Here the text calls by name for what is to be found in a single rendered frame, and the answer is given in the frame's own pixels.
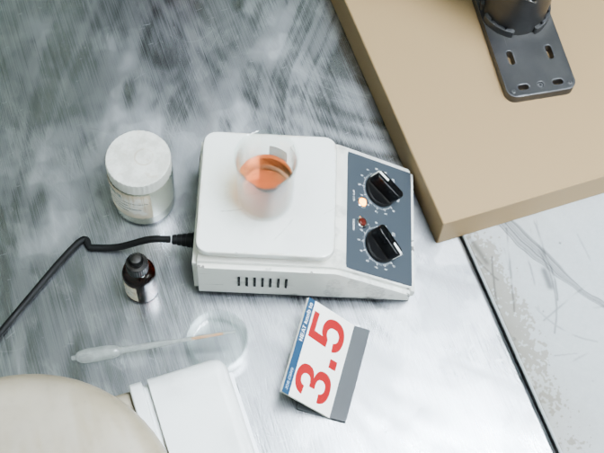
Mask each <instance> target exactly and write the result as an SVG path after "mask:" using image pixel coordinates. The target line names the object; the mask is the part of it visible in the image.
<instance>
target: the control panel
mask: <svg viewBox="0 0 604 453"><path fill-rule="evenodd" d="M377 171H383V172H384V173H385V174H386V175H387V176H388V177H389V178H390V179H391V180H392V181H393V182H394V183H395V184H396V186H397V187H398V188H399V189H400V190H401V191H402V192H403V197H402V198H401V199H399V200H397V201H395V202H393V203H392V204H391V205H390V206H388V207H379V206H378V205H376V204H375V203H373V202H372V201H371V199H370V198H369V196H368V194H367V191H366V182H367V179H368V178H369V177H370V176H371V175H372V174H374V173H376V172H377ZM361 198H363V199H365V200H366V202H367V204H366V206H364V207H363V206H361V205H360V202H359V200H360V199H361ZM360 218H365V219H366V221H367V224H366V225H365V226H362V225H361V224H360V222H359V219H360ZM380 225H385V226H386V227H387V229H388V230H389V232H390V233H391V235H392V236H393V238H394V239H395V240H396V241H397V243H398V244H399V246H400V247H401V249H402V255H401V256H399V257H397V258H395V259H394V260H391V261H389V262H385V263H382V262H377V261H375V260H374V259H373V258H372V257H371V256H370V255H369V253H368V251H367V248H366V244H365V240H366V236H367V234H368V232H369V231H371V230H373V229H374V228H376V227H378V226H380ZM346 267H347V268H349V269H352V270H355V271H360V272H364V273H367V274H370V275H373V276H376V277H379V278H382V279H386V280H391V281H394V282H397V283H401V284H404V285H407V286H412V219H411V174H410V173H408V172H405V171H403V170H400V169H397V168H394V167H392V166H389V165H387V164H382V163H380V162H377V161H374V160H372V159H369V158H367V157H364V156H361V155H357V154H354V153H352V152H349V151H348V169H347V226H346Z"/></svg>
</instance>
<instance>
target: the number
mask: <svg viewBox="0 0 604 453"><path fill-rule="evenodd" d="M348 330H349V325H348V324H346V323H345V322H343V321H342V320H341V319H339V318H338V317H336V316H334V315H332V314H331V313H329V312H327V311H326V310H324V309H323V308H321V307H320V306H318V305H317V304H315V306H314V310H313V313H312V316H311V319H310V323H309V326H308V328H307V332H306V338H305V340H304V344H303V347H302V351H301V353H300V356H299V360H298V365H297V368H296V372H295V375H294V378H293V381H292V385H291V388H290V390H289V392H290V393H291V394H293V395H296V396H298V397H299V398H301V399H303V400H305V401H307V402H308V403H310V404H312V405H313V406H315V407H317V408H319V409H321V410H322V411H324V412H326V409H327V405H328V402H329V399H330V395H331V392H332V389H333V382H334V380H335V376H336V372H337V369H338V366H339V362H340V359H341V356H342V350H343V346H344V343H345V340H346V336H347V332H348Z"/></svg>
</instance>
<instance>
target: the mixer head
mask: <svg viewBox="0 0 604 453"><path fill-rule="evenodd" d="M0 453H259V450H258V448H257V445H256V442H255V439H254V436H253V432H252V429H251V426H250V423H249V421H248V418H247V415H246V412H245V409H244V405H243V402H242V399H241V396H240V392H239V388H238V385H237V383H236V382H235V378H234V375H233V372H230V373H228V370H227V367H226V365H225V364H223V363H222V362H221V361H219V360H208V361H204V362H201V363H199V364H196V365H192V366H189V367H187V368H184V369H178V370H175V371H173V372H170V373H166V374H163V375H161V376H158V377H152V378H150V379H148V380H147V385H144V386H142V383H141V381H140V382H137V383H135V384H132V385H129V392H127V393H124V394H121V395H116V396H114V395H111V394H109V393H108V392H106V391H104V390H102V389H100V388H99V387H96V386H93V385H91V384H88V383H85V382H83V381H80V380H77V379H72V378H69V377H61V376H55V375H46V374H21V375H11V376H5V377H0Z"/></svg>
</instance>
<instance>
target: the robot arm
mask: <svg viewBox="0 0 604 453"><path fill-rule="evenodd" d="M551 1H552V0H472V2H473V5H474V8H475V11H476V14H477V17H478V20H479V22H480V25H481V28H482V31H483V34H484V38H485V41H486V44H487V47H488V49H489V52H490V55H491V58H492V61H493V65H494V68H495V71H496V74H497V76H498V78H499V81H500V84H501V87H502V91H503V94H504V97H505V98H506V99H507V100H508V101H509V102H525V101H531V100H536V99H542V98H547V97H554V96H559V95H565V94H569V93H570V92H571V91H572V89H573V87H574V85H575V79H574V76H573V72H572V69H571V67H570V65H569V62H568V59H567V56H566V55H565V52H564V48H563V45H562V42H561V41H560V38H559V35H558V33H557V30H556V27H555V24H554V21H553V18H552V16H551V4H550V3H551ZM546 52H548V54H549V57H550V58H549V57H548V55H547V53H546ZM508 58H510V60H511V64H510V62H509V60H508Z"/></svg>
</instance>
